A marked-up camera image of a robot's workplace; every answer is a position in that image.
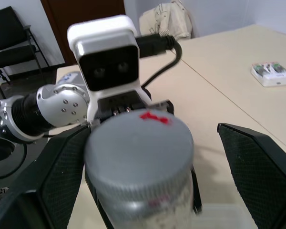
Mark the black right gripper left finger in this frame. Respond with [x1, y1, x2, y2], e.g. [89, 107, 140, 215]
[0, 124, 92, 229]

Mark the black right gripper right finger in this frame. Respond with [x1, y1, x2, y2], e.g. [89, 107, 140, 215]
[216, 123, 286, 229]

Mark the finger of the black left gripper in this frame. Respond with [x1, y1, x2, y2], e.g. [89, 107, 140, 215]
[191, 166, 203, 215]
[84, 164, 114, 229]

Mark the clear plastic jar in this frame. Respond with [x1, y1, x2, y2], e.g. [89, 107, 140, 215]
[95, 171, 196, 229]

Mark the grey jar lid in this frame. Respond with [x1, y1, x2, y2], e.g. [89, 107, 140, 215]
[83, 111, 195, 204]

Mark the white battery charger box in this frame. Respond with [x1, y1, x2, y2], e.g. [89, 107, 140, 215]
[250, 61, 286, 87]

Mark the brown wooden door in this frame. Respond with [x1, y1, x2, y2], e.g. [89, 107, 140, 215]
[40, 0, 126, 67]

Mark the cream cloth bag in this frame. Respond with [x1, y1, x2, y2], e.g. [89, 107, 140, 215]
[139, 0, 194, 42]

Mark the black white checkerboard sheet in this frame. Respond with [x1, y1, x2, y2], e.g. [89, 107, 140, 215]
[0, 67, 11, 85]

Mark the black chair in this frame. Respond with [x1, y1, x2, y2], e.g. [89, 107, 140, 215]
[0, 6, 51, 99]

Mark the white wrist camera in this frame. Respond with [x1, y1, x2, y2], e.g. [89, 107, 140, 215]
[66, 14, 153, 126]

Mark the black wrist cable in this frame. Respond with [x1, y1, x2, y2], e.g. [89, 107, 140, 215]
[135, 34, 183, 88]

